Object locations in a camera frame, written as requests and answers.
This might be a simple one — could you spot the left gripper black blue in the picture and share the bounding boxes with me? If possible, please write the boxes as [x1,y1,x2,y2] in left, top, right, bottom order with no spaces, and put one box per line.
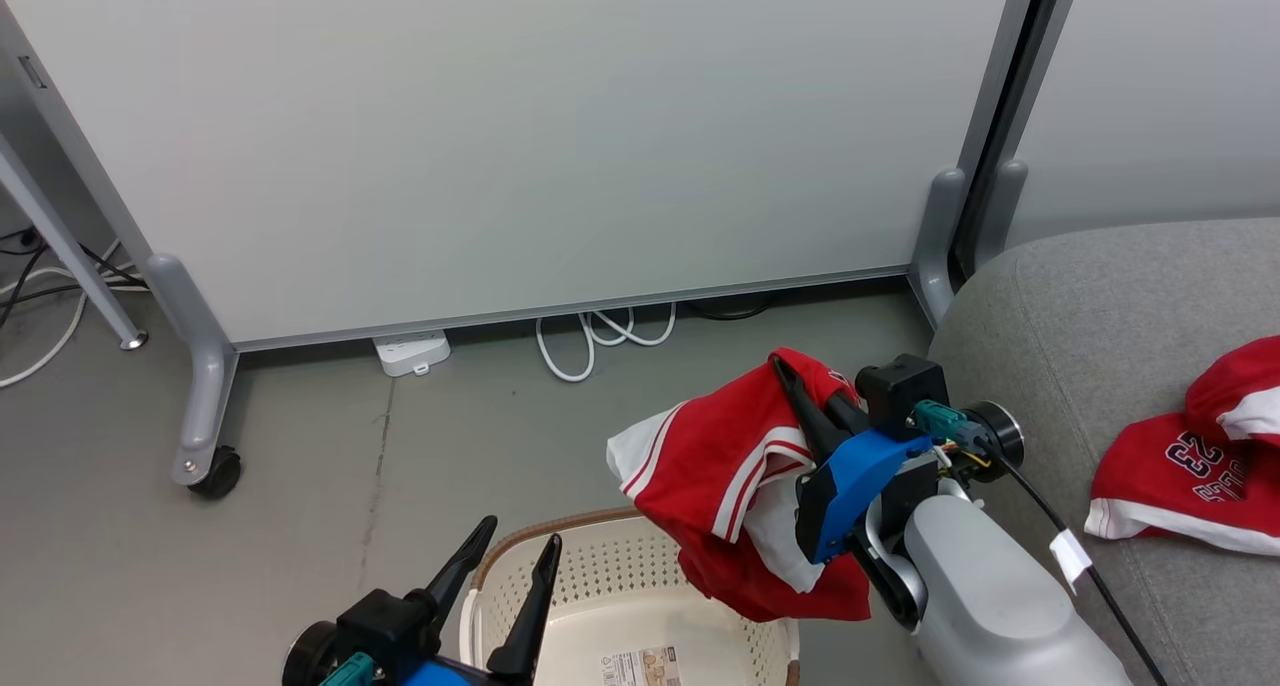
[283,515,564,686]

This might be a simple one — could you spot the grey slanted metal table leg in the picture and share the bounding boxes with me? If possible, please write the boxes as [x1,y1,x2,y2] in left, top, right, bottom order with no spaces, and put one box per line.
[0,131,149,351]

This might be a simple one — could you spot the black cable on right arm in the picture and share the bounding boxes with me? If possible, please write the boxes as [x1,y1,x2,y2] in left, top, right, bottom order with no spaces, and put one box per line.
[990,446,1171,686]

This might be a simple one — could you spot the white tag on cable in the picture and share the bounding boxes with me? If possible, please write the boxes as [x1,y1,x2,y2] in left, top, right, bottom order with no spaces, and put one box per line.
[1048,529,1093,585]

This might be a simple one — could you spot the red shorts with white trim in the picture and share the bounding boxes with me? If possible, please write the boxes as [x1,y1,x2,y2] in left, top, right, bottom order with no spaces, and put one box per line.
[606,347,873,624]

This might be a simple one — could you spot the black caster wheel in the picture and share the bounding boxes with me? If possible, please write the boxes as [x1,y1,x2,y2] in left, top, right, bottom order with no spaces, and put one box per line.
[188,446,243,499]

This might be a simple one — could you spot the grey fabric sofa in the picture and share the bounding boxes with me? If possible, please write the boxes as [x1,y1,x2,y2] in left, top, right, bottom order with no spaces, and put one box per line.
[925,218,1280,686]

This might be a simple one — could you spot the white partition board narrow view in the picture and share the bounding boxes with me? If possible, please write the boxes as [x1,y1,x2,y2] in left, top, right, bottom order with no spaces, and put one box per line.
[1005,0,1280,247]

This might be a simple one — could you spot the paper label in basket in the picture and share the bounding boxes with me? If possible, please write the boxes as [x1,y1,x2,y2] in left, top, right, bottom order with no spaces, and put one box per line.
[600,646,683,686]

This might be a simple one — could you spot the black cable under board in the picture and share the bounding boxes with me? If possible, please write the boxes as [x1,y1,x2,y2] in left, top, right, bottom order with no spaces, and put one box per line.
[685,291,773,322]

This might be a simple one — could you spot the grey board leg with caster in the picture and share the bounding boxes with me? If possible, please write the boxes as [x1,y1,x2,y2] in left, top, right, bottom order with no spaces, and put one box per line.
[145,254,239,487]

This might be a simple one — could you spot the large white partition board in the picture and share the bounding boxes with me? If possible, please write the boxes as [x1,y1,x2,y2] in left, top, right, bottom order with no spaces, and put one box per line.
[0,0,1046,352]

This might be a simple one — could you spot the red basketball jersey number 23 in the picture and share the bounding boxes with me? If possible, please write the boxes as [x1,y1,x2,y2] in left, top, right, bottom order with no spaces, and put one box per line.
[1085,336,1280,557]

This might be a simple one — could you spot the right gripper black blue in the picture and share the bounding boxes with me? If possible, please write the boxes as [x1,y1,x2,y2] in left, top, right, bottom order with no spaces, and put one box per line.
[771,355,951,567]

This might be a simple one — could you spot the long white floor cable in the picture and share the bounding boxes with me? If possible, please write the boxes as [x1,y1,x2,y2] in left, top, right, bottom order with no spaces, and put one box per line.
[0,241,146,389]

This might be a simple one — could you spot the beige perforated laundry basket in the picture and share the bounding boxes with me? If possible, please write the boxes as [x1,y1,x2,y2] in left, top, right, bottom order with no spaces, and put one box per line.
[458,507,801,686]

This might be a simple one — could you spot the white power strip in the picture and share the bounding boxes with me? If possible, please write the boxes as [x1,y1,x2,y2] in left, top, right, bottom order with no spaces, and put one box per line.
[372,330,451,378]

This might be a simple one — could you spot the black floor cables bundle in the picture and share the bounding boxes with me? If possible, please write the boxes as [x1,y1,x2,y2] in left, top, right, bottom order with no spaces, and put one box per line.
[0,228,146,327]

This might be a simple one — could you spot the white looped cable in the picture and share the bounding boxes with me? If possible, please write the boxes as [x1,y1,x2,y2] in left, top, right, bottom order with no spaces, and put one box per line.
[535,303,678,383]

